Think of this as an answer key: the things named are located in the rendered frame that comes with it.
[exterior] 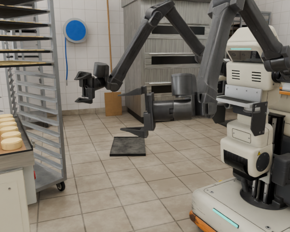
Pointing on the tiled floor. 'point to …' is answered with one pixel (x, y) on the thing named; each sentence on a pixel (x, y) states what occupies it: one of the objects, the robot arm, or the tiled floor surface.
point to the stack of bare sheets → (128, 147)
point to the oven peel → (111, 110)
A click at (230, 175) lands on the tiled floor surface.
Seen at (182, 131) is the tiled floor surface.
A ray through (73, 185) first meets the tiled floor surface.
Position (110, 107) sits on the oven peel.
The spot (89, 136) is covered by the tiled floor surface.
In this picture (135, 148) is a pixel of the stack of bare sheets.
